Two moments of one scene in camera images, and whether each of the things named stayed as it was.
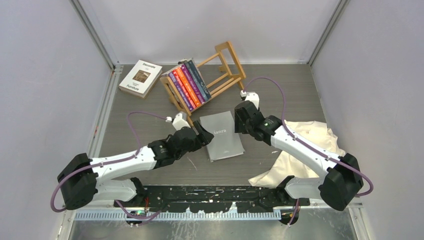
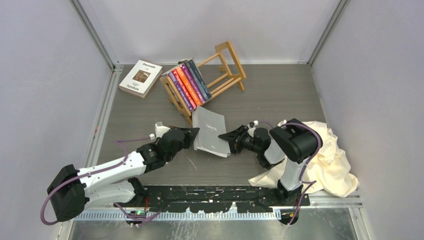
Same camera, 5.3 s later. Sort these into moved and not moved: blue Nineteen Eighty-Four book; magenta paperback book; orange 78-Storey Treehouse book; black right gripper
Moved: black right gripper
Not moved: magenta paperback book; orange 78-Storey Treehouse book; blue Nineteen Eighty-Four book
